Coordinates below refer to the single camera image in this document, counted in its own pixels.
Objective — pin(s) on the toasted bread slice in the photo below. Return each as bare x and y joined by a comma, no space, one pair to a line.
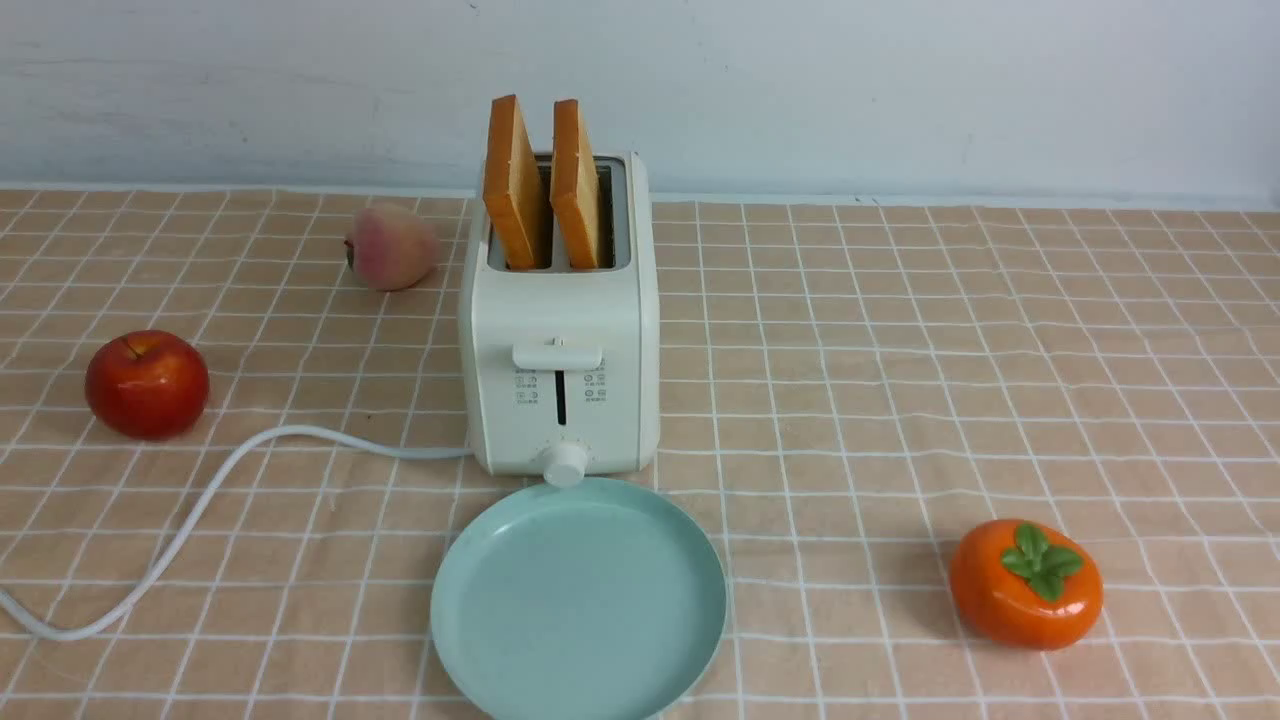
516,199
575,187

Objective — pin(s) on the white two-slot toaster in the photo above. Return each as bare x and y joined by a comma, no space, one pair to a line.
561,368

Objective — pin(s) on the light green round plate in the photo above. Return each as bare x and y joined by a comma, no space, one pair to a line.
604,600

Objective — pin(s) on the pink peach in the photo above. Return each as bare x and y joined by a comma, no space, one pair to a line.
390,248

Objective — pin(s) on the orange persimmon with green leaf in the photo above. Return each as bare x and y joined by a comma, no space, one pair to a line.
1025,585

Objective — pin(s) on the red apple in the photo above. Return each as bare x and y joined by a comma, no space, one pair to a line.
150,385

